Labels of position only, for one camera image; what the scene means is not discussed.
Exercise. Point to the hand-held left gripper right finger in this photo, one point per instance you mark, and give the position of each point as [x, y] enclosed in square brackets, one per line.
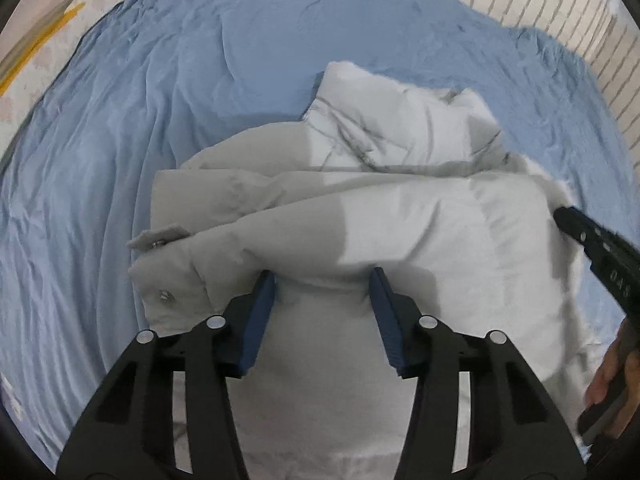
[386, 312]

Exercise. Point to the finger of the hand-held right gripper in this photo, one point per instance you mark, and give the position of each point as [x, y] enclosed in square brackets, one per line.
[575, 225]

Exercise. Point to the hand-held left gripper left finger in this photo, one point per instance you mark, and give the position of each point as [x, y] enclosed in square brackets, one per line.
[260, 312]

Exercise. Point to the light grey padded jacket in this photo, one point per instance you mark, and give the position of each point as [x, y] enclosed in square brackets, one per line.
[425, 220]

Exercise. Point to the person's right hand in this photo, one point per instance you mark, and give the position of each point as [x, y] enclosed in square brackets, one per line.
[607, 375]

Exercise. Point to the blue bed sheet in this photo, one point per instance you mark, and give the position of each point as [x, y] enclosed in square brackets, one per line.
[150, 110]

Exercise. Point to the floral patterned mattress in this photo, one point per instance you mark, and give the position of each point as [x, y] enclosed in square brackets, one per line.
[50, 57]

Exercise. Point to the yellow strip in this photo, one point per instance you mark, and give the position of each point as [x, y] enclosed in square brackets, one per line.
[45, 40]

